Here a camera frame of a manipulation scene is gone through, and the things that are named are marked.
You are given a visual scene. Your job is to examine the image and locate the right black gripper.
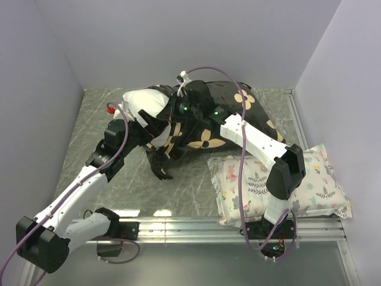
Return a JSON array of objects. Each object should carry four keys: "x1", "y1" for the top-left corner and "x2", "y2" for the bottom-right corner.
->
[{"x1": 157, "y1": 92, "x2": 202, "y2": 123}]

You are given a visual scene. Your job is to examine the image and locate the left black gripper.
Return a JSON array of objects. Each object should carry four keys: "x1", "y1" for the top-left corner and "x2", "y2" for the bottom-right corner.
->
[{"x1": 120, "y1": 110, "x2": 168, "y2": 157}]

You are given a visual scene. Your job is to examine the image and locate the black pillowcase with tan flowers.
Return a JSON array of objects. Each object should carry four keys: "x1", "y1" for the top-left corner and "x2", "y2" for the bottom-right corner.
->
[{"x1": 146, "y1": 81, "x2": 285, "y2": 180}]

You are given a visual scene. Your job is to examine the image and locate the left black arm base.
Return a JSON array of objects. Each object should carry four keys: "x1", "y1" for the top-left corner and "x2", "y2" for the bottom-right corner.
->
[{"x1": 90, "y1": 221, "x2": 140, "y2": 264}]

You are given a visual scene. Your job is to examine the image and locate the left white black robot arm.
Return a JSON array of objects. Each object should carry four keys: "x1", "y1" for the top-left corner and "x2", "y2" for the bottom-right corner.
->
[{"x1": 16, "y1": 110, "x2": 170, "y2": 273}]

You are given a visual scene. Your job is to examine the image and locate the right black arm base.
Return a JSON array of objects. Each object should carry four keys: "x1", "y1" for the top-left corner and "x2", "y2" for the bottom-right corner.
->
[{"x1": 245, "y1": 219, "x2": 297, "y2": 260}]

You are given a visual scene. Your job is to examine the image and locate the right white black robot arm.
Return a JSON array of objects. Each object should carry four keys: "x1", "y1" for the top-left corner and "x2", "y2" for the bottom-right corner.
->
[{"x1": 155, "y1": 80, "x2": 305, "y2": 238}]

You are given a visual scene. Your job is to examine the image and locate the white floral printed pillow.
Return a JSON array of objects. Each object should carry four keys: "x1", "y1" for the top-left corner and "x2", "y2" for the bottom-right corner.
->
[{"x1": 208, "y1": 144, "x2": 352, "y2": 228}]

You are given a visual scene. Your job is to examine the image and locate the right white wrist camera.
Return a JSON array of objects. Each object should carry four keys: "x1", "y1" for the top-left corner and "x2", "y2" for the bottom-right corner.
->
[{"x1": 176, "y1": 70, "x2": 192, "y2": 97}]

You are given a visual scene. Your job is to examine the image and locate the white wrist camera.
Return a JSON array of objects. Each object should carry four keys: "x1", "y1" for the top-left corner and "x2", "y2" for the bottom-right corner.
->
[
  {"x1": 107, "y1": 102, "x2": 132, "y2": 121},
  {"x1": 176, "y1": 70, "x2": 192, "y2": 97}
]

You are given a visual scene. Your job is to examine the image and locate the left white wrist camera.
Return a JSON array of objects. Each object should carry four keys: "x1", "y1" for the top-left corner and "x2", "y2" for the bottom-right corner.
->
[{"x1": 107, "y1": 102, "x2": 132, "y2": 121}]

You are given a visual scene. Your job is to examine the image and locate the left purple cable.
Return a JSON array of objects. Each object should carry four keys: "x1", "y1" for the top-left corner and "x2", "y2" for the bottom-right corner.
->
[{"x1": 0, "y1": 101, "x2": 141, "y2": 286}]

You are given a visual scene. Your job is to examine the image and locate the aluminium mounting rail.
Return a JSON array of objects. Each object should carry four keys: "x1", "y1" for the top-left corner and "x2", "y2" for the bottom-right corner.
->
[{"x1": 32, "y1": 216, "x2": 348, "y2": 244}]

